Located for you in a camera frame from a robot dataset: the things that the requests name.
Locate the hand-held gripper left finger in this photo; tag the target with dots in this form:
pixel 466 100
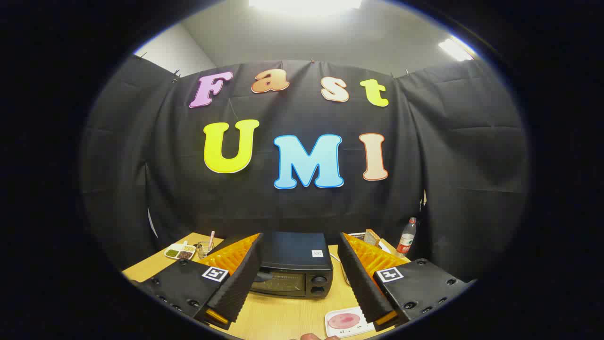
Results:
pixel 240 283

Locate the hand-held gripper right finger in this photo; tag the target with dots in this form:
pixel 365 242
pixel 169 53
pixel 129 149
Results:
pixel 358 283

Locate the pink ham slice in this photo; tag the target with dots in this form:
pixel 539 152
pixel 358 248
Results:
pixel 344 321

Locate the white square plate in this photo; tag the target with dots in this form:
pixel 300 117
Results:
pixel 332 315

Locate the black toaster oven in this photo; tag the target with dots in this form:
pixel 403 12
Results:
pixel 292 250

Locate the white bread toaster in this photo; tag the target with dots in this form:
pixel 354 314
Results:
pixel 384 247

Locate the brown bread slice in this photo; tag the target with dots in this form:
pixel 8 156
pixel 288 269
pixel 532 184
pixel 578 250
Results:
pixel 373 237

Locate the pink utensil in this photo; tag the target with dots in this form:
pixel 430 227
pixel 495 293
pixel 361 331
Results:
pixel 211 240

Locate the clear water bottle red label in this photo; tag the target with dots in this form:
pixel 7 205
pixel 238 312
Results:
pixel 406 243

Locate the white divided dish of beans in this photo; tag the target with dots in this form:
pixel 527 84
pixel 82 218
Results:
pixel 179 252

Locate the ceiling light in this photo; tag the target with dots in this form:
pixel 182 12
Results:
pixel 304 4
pixel 455 49

